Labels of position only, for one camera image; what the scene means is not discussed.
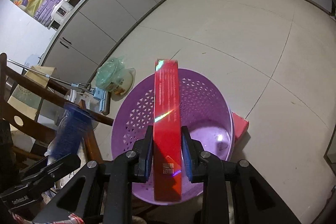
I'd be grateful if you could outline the long red carton box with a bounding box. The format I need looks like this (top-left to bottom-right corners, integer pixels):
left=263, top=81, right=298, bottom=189
left=153, top=59, right=182, bottom=202

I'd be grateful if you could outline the purple perforated waste basket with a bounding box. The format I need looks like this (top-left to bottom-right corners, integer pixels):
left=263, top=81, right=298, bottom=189
left=112, top=69, right=234, bottom=205

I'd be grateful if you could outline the dark wooden chair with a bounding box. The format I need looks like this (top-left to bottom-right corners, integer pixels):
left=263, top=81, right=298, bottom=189
left=0, top=52, right=115, bottom=164

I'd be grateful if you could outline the red printed packet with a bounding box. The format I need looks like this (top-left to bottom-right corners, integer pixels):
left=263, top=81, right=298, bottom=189
left=10, top=212, right=85, bottom=224

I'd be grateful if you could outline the green plastic bag on floor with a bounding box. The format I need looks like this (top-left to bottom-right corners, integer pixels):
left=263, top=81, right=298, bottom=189
left=96, top=56, right=134, bottom=96

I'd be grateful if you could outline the white rice cooker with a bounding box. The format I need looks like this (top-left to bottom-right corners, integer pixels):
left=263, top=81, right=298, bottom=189
left=51, top=0, right=74, bottom=24

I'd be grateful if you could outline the mop with metal handle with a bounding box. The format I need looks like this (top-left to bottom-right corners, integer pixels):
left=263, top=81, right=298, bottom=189
left=7, top=59, right=111, bottom=115

